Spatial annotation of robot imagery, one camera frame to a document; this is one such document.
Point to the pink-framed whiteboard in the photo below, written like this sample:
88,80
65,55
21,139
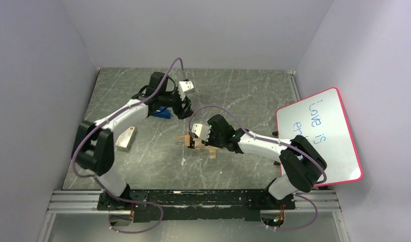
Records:
321,118

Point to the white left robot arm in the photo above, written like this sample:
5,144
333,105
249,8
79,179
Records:
93,148

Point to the blue stapler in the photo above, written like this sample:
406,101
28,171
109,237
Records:
162,113

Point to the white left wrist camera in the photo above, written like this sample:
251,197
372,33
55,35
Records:
184,87

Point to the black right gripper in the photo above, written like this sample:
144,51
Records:
202,140

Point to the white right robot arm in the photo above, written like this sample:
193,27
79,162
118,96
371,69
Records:
304,167

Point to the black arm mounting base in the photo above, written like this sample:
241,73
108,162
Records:
152,205

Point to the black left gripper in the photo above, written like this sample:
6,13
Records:
182,105

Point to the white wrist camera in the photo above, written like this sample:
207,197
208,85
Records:
184,87
201,131

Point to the beige folding umbrella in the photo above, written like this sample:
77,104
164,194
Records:
197,144

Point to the aluminium frame rail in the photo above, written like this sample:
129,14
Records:
85,202

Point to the small white paper box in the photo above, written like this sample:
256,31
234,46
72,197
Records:
125,139

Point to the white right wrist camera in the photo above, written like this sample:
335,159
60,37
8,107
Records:
201,131

